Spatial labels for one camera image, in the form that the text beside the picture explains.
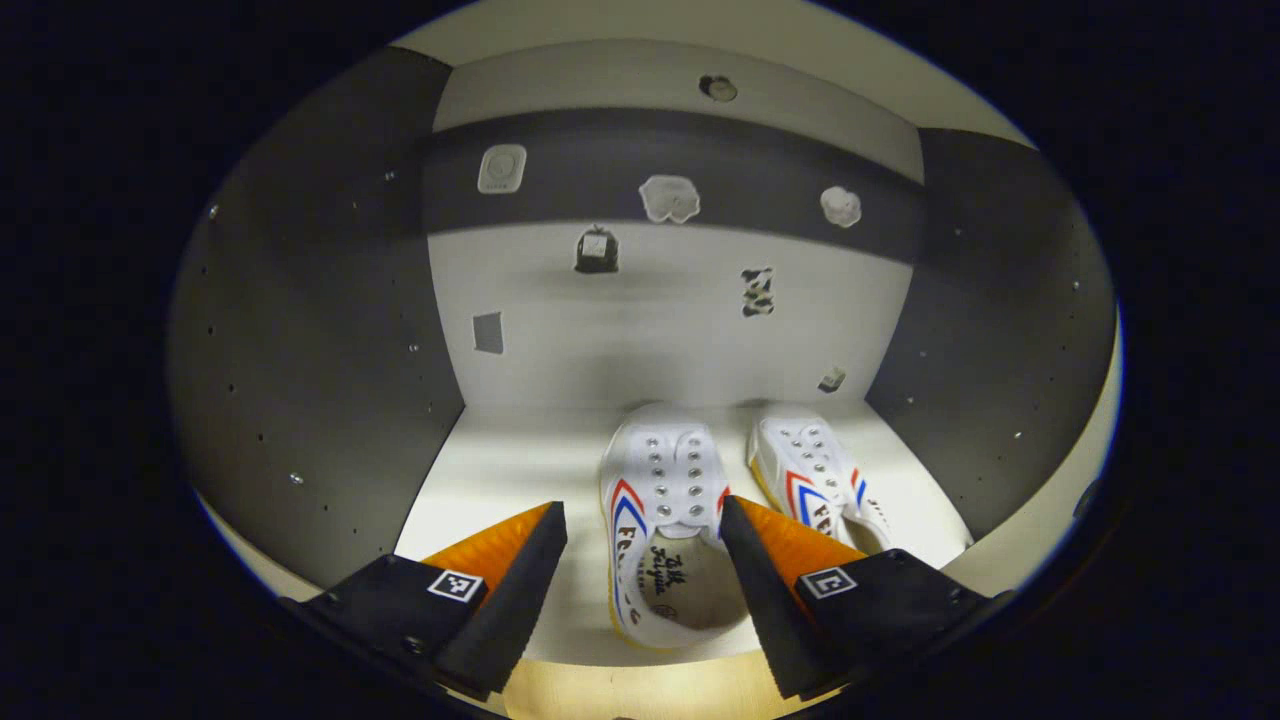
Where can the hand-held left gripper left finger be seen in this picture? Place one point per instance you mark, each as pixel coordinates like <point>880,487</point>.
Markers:
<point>520,600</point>

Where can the white striped shoe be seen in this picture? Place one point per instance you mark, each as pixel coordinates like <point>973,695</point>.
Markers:
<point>665,470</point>
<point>810,455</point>

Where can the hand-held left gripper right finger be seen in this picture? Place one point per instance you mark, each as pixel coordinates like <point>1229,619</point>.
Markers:
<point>765,610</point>

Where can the white grey shoe cabinet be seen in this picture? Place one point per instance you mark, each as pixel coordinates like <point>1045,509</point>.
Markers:
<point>650,330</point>

